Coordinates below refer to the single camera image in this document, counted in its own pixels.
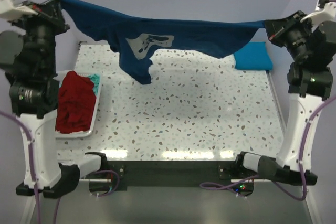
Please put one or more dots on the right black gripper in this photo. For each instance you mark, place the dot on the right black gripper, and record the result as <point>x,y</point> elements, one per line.
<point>277,29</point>

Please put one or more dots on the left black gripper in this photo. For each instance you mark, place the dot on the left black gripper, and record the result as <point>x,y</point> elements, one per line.
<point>49,11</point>

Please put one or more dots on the dark blue t shirt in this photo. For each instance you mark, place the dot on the dark blue t shirt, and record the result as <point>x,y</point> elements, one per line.
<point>136,39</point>

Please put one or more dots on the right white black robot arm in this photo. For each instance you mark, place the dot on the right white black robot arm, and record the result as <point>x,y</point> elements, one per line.
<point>310,40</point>

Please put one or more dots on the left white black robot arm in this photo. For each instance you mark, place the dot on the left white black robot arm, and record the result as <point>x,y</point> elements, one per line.
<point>29,64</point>

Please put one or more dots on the folded light blue t shirt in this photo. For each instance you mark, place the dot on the folded light blue t shirt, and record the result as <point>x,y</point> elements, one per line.
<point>253,56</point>

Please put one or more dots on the mint green t shirt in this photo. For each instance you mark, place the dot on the mint green t shirt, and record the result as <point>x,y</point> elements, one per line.
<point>95,79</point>

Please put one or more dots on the red t shirt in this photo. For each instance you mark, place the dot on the red t shirt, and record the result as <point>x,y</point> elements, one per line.
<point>76,102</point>

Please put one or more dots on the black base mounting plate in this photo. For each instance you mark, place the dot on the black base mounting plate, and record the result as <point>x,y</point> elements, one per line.
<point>166,174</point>

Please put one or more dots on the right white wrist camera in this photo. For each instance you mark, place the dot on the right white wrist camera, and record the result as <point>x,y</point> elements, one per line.
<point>324,11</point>

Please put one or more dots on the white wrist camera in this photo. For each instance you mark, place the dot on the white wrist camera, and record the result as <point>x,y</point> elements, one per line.
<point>324,11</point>
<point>14,9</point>

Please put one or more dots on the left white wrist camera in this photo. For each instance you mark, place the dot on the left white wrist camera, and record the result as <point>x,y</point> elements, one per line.
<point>14,9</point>

